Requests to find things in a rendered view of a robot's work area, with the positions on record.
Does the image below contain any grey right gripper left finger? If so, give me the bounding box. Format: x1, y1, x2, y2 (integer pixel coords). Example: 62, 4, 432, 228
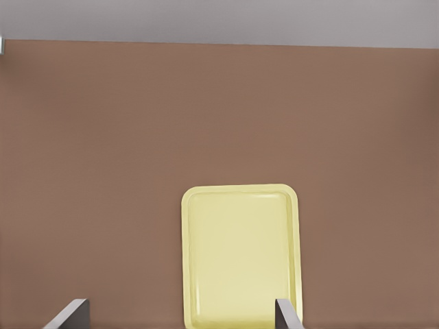
42, 298, 91, 329

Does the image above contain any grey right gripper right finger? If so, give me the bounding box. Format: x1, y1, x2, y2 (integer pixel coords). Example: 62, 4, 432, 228
275, 297, 306, 329

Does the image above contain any pale yellow plastic tray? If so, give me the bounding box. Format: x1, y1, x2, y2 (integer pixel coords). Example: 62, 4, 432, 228
180, 184, 305, 329

